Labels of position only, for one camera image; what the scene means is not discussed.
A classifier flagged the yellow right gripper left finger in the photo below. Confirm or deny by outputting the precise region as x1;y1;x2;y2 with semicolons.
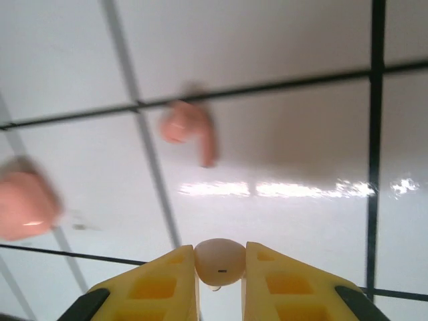
63;243;201;321

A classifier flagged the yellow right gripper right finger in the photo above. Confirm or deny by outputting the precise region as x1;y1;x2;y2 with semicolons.
240;241;385;321

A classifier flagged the beige wireless earbud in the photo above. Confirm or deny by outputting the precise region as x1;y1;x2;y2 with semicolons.
193;237;247;292

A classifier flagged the pink earbud charging case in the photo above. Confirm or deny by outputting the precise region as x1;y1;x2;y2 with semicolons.
0;156;64;241

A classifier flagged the pink wireless earbud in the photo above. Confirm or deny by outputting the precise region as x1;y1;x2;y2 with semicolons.
157;100;218;169

